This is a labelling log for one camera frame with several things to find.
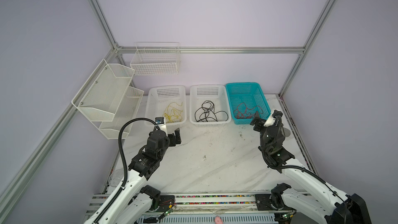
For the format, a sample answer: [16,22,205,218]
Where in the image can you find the yellow cable bundle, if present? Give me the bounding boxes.
[164,100,184,116]

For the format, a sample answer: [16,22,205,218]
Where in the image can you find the black cable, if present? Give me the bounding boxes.
[194,100,230,123]

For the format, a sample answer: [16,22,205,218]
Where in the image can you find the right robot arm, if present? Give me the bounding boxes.
[250,110,372,224]

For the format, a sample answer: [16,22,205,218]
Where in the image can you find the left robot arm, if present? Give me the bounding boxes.
[85,117,181,224]

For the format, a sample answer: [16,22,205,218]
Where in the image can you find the teal plastic basket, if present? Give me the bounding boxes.
[226,83,271,125]

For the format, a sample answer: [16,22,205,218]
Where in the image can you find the left white plastic basket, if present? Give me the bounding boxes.
[145,86,188,130]

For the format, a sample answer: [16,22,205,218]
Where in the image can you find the white plastic basket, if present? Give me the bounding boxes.
[145,86,188,130]
[189,85,232,127]

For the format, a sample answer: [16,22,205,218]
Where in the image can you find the middle white plastic basket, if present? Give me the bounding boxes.
[189,85,232,127]

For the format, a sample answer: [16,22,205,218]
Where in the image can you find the clear plastic cup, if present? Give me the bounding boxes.
[108,169,124,188]

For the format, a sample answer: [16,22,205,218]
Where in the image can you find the white mesh two-tier shelf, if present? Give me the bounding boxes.
[72,60,144,140]

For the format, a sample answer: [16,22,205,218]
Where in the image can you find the pink object at front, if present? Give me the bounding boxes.
[214,216,223,224]

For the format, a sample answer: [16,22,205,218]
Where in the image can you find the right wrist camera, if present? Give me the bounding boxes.
[263,115,275,127]

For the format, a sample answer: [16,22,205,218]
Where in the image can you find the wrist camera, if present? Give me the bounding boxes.
[154,117,167,134]
[263,115,275,127]

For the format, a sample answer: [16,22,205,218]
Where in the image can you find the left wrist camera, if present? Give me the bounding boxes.
[154,117,167,134]

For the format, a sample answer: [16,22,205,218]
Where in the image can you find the red cable bundle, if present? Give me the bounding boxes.
[233,102,265,119]

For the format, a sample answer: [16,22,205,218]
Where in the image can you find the aluminium front rail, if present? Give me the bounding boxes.
[85,190,312,216]

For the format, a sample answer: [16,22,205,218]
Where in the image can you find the white wire wall basket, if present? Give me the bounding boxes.
[130,42,180,76]

